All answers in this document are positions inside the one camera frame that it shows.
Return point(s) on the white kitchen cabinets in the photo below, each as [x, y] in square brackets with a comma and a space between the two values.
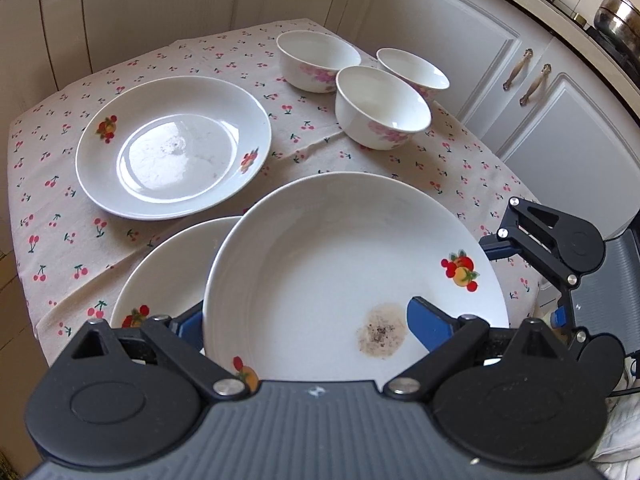
[530, 2]

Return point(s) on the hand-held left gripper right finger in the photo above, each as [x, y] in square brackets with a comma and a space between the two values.
[430, 327]

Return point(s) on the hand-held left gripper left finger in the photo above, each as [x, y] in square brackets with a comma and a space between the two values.
[192, 327]

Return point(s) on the cherry-print tablecloth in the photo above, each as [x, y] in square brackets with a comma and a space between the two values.
[60, 240]

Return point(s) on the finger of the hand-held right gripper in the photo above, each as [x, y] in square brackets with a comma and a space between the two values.
[557, 317]
[495, 251]

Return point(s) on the black gas stove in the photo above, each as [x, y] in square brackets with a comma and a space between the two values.
[607, 47]

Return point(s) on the steel cooking pot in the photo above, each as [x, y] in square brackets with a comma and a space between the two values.
[617, 17]

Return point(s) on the white pink-flower bowl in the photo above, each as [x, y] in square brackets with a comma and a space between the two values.
[310, 67]
[360, 115]
[415, 67]

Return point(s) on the stained white fruit-print plate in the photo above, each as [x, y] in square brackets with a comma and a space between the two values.
[325, 270]

